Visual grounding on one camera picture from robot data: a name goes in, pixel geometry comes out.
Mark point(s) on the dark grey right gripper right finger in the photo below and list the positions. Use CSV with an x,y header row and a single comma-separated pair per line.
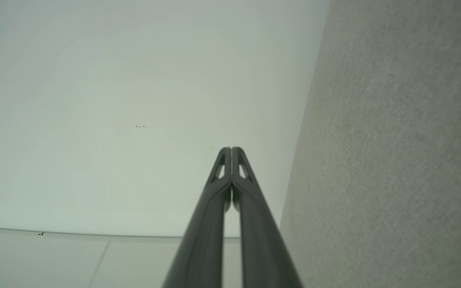
x,y
260,248

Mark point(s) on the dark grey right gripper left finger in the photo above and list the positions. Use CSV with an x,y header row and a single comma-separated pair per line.
x,y
202,240

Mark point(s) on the grey fabric sofa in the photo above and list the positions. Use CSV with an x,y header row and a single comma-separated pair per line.
x,y
394,152

